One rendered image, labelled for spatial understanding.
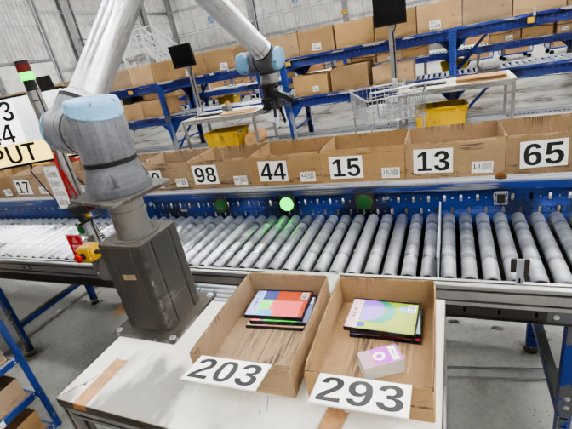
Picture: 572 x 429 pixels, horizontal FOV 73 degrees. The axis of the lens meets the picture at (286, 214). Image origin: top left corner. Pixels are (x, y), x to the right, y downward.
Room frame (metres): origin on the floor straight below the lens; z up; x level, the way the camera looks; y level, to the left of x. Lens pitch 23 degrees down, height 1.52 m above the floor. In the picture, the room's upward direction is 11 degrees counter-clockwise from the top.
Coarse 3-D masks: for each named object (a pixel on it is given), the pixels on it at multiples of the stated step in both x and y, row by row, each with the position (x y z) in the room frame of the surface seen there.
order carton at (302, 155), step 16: (272, 144) 2.21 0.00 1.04; (288, 144) 2.17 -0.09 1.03; (304, 144) 2.13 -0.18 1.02; (320, 144) 2.09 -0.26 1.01; (256, 160) 1.94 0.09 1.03; (272, 160) 1.90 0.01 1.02; (288, 160) 1.86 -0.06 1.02; (304, 160) 1.83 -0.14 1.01; (256, 176) 1.95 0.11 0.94; (288, 176) 1.87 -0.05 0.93; (320, 176) 1.80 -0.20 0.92
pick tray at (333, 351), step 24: (336, 288) 0.97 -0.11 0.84; (360, 288) 0.99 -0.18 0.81; (384, 288) 0.96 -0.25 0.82; (408, 288) 0.93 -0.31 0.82; (432, 288) 0.90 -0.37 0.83; (336, 312) 0.94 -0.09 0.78; (432, 312) 0.88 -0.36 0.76; (336, 336) 0.86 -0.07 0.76; (432, 336) 0.79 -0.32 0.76; (312, 360) 0.72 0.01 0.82; (336, 360) 0.77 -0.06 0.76; (408, 360) 0.72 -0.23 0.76; (432, 360) 0.71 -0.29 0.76; (312, 384) 0.66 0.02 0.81; (408, 384) 0.58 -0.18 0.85; (432, 384) 0.57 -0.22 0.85; (432, 408) 0.56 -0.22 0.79
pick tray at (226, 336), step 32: (256, 288) 1.14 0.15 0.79; (288, 288) 1.09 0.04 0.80; (320, 288) 1.04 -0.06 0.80; (224, 320) 0.96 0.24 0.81; (320, 320) 0.91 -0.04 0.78; (192, 352) 0.81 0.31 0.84; (224, 352) 0.88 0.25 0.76; (256, 352) 0.86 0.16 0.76; (288, 352) 0.83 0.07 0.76; (288, 384) 0.69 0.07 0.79
